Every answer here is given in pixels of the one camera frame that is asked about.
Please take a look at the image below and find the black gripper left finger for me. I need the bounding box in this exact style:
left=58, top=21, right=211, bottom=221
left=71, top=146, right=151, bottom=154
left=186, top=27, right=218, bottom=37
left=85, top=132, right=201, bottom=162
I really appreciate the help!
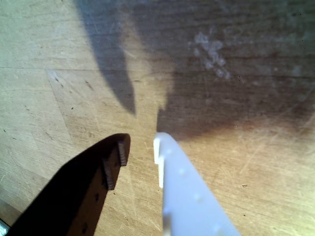
left=7, top=133, right=131, bottom=236

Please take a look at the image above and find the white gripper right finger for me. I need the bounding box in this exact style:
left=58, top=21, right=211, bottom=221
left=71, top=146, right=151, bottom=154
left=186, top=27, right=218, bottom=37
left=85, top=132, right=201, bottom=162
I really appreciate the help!
left=153, top=132, right=241, bottom=236

